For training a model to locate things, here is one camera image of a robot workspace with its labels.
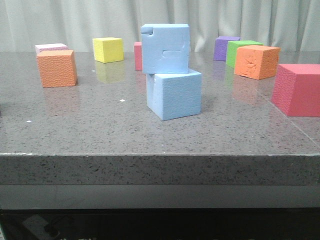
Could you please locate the yellow foam block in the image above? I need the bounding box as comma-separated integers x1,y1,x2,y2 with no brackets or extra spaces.
92,37,124,63

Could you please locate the small red foam block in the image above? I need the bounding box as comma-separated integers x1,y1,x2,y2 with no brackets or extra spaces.
133,41,143,71

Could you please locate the dented light blue foam block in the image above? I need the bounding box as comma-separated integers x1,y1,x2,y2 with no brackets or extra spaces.
140,23,190,74

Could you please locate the large red foam block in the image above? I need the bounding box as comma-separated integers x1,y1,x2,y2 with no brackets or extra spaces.
271,64,320,117

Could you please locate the pale green curtain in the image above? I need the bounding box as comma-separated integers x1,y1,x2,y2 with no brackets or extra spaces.
0,0,320,52

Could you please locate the dented orange foam block right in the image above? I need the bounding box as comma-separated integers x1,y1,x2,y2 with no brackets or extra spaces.
234,45,281,80

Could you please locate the purple foam block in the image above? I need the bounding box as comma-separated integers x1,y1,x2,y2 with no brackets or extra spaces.
213,36,241,62

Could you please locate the smooth light blue foam block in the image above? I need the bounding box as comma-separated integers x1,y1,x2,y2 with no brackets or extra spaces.
146,69,202,121

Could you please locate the green foam block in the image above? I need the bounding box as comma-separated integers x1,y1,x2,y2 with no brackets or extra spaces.
226,40,264,68

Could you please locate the pale pink foam block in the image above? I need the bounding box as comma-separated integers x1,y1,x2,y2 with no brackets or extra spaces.
35,43,69,55

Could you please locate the orange foam block left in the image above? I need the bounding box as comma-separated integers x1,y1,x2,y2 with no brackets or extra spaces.
36,50,78,88

